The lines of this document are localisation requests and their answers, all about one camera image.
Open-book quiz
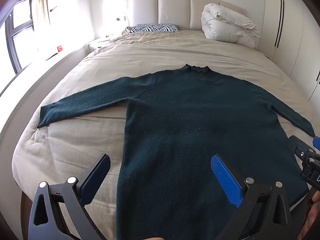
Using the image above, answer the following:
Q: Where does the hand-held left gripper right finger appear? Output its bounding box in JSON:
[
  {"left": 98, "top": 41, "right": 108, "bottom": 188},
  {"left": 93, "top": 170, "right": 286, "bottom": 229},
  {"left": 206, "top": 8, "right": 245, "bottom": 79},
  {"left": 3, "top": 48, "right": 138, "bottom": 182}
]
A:
[{"left": 211, "top": 154, "right": 293, "bottom": 240}]

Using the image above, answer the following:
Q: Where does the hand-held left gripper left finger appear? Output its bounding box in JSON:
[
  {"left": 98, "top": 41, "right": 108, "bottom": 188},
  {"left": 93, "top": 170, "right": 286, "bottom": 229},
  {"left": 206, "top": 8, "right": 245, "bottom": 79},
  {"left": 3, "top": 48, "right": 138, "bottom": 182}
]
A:
[{"left": 27, "top": 153, "right": 111, "bottom": 240}]

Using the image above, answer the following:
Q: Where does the dark green sweater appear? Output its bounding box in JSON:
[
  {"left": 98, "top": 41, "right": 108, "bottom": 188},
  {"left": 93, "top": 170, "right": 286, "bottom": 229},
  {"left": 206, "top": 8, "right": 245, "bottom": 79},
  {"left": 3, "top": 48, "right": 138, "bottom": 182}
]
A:
[{"left": 37, "top": 64, "right": 316, "bottom": 240}]

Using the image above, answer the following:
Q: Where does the person's right hand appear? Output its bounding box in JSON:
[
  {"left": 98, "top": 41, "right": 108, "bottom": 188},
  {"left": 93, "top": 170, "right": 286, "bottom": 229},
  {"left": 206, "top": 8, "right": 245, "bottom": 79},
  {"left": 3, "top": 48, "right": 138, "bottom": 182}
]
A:
[{"left": 306, "top": 191, "right": 320, "bottom": 240}]

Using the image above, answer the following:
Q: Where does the bed with beige sheet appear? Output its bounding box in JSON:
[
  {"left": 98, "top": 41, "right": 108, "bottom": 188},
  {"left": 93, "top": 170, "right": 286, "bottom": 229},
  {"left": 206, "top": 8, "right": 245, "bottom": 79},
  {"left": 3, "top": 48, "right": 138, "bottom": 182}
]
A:
[{"left": 0, "top": 27, "right": 318, "bottom": 240}]

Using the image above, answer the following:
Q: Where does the white wardrobe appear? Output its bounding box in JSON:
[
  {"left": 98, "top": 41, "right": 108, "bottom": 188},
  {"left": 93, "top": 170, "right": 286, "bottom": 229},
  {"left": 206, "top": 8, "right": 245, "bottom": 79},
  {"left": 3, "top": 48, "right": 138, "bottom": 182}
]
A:
[{"left": 261, "top": 0, "right": 320, "bottom": 103}]

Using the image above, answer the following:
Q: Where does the white nightstand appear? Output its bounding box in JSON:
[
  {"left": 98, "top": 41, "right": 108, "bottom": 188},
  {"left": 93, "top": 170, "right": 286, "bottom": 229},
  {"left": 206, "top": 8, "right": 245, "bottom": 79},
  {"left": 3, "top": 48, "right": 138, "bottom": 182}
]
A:
[{"left": 87, "top": 36, "right": 118, "bottom": 53}]

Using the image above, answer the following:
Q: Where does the white folded duvet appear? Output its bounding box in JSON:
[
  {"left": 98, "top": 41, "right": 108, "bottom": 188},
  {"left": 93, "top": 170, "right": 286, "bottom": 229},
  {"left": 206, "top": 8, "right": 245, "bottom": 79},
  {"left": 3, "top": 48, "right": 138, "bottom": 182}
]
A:
[{"left": 201, "top": 4, "right": 261, "bottom": 49}]

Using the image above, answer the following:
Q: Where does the zebra print pillow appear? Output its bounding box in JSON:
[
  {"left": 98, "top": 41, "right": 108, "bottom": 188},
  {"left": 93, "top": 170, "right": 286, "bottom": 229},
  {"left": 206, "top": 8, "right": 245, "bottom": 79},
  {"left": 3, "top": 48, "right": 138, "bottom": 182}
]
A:
[{"left": 129, "top": 24, "right": 179, "bottom": 34}]

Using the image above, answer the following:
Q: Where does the black framed window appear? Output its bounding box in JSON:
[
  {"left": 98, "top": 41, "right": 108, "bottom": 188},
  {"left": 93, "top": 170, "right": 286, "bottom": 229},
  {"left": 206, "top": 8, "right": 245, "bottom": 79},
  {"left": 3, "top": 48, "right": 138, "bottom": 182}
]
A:
[{"left": 5, "top": 0, "right": 35, "bottom": 75}]

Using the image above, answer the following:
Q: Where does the beige curtain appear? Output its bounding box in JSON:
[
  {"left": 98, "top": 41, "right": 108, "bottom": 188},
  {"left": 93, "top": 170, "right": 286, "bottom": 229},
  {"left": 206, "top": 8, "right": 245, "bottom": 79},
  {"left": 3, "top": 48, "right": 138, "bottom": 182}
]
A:
[{"left": 32, "top": 0, "right": 52, "bottom": 53}]

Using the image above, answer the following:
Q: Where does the cream padded headboard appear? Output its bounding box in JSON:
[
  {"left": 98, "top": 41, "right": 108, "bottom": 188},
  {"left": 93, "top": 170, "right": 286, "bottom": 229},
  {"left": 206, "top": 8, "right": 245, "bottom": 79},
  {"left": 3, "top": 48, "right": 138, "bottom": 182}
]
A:
[{"left": 122, "top": 0, "right": 247, "bottom": 31}]

